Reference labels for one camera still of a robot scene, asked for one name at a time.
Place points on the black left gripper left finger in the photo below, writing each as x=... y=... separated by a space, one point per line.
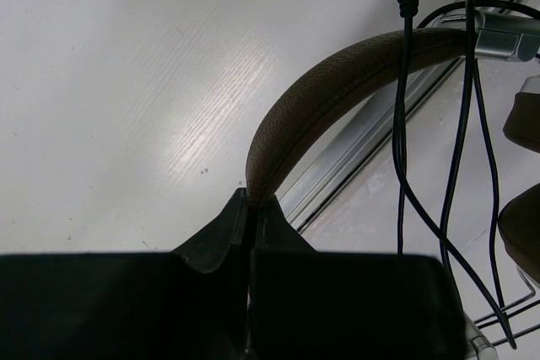
x=206 y=251

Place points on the brown silver headphones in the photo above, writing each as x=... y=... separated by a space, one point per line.
x=331 y=89

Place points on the aluminium front rail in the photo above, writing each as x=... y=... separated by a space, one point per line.
x=338 y=158

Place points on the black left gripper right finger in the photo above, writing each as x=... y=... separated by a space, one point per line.
x=273 y=232

